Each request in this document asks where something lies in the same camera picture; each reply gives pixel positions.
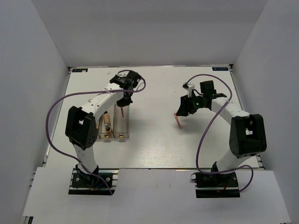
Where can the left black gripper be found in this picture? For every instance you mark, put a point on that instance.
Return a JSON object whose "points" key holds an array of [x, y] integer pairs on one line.
{"points": [[120, 103]]}

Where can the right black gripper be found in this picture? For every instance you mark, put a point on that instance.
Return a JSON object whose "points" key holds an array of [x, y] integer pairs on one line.
{"points": [[185, 106]]}

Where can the beige foundation bottle black cap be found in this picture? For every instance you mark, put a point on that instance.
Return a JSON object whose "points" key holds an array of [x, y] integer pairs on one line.
{"points": [[106, 118]]}

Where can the beige foundation bottle silver cap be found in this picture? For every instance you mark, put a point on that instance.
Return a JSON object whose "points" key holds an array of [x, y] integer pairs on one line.
{"points": [[108, 128]]}

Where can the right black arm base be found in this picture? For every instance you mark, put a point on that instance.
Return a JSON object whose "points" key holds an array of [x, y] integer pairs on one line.
{"points": [[216, 186]]}

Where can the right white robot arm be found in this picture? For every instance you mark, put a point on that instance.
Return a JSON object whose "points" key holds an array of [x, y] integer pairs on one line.
{"points": [[247, 136]]}

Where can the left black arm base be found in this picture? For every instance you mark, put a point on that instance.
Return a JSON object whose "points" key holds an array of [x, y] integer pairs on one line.
{"points": [[79, 185]]}

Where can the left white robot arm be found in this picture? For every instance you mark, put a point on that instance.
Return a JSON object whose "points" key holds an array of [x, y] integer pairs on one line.
{"points": [[81, 122]]}

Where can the clear organizer left compartment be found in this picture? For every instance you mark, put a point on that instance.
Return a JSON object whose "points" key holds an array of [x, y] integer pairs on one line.
{"points": [[97, 124]]}

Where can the right blue logo sticker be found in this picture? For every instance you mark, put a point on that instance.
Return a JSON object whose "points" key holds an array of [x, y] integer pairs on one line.
{"points": [[220, 69]]}

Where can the blue logo sticker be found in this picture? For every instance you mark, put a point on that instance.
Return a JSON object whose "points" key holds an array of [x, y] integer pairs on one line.
{"points": [[79, 70], [220, 69]]}

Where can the left blue logo sticker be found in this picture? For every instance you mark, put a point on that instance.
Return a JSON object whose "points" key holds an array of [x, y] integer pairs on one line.
{"points": [[79, 70]]}

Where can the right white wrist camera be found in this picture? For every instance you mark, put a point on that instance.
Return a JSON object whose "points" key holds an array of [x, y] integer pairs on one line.
{"points": [[189, 87]]}

